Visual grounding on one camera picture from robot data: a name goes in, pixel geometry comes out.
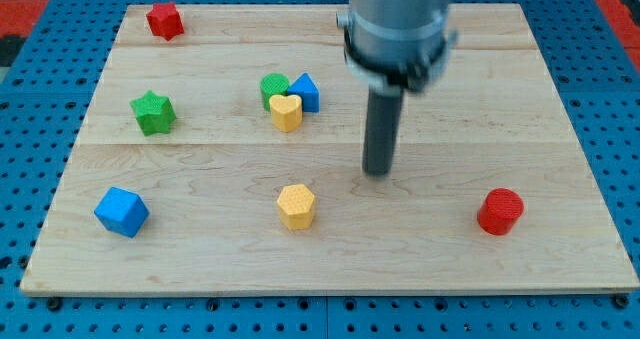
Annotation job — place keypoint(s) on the red star block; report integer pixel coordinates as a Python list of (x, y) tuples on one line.
[(165, 21)]

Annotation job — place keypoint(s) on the green star block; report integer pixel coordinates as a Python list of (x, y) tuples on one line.
[(154, 113)]

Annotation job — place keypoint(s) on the red cylinder block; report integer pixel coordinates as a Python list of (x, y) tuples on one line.
[(500, 211)]

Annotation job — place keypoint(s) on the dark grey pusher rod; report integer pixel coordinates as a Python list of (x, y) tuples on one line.
[(382, 122)]

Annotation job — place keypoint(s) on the yellow hexagon block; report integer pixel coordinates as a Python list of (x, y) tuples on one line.
[(296, 207)]

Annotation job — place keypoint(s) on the yellow heart block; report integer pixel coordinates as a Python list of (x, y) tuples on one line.
[(286, 112)]

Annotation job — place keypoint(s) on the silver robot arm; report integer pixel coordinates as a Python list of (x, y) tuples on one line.
[(396, 45)]

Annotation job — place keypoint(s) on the light wooden board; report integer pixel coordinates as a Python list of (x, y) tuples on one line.
[(494, 120)]

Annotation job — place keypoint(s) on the green cylinder block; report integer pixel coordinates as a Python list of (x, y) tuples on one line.
[(272, 84)]

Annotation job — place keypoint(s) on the blue triangle block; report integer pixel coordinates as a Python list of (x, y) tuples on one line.
[(306, 89)]

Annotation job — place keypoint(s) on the blue cube block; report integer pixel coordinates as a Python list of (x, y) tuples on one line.
[(122, 212)]

